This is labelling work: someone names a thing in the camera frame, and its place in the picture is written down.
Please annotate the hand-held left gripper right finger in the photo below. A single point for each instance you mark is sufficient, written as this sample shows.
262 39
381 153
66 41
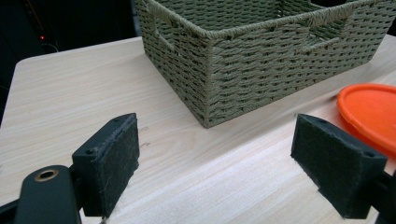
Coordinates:
336 168

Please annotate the green woven basket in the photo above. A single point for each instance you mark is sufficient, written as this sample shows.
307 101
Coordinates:
249 56

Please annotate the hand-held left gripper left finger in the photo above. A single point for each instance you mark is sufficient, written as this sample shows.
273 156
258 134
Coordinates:
106 168

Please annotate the orange round lid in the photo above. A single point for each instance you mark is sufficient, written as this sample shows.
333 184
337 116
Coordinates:
370 115

